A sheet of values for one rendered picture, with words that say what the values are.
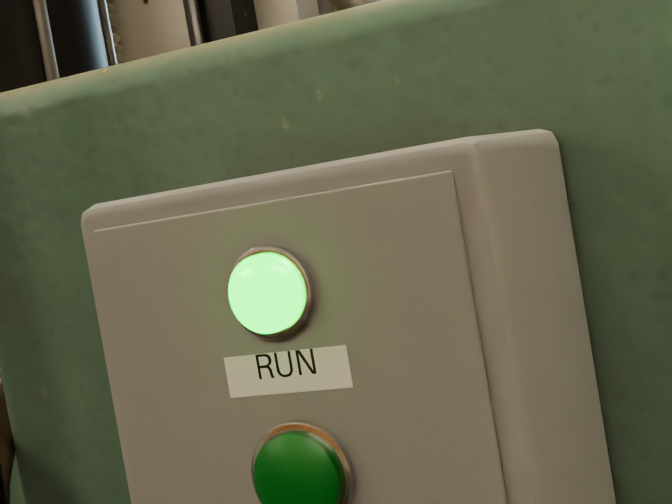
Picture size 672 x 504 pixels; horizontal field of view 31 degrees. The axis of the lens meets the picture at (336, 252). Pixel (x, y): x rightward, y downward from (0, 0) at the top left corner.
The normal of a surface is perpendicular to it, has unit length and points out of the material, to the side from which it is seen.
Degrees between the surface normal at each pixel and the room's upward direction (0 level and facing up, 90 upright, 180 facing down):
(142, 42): 90
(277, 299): 91
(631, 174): 90
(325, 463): 77
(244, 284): 87
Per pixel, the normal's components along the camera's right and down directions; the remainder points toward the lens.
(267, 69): -0.44, 0.12
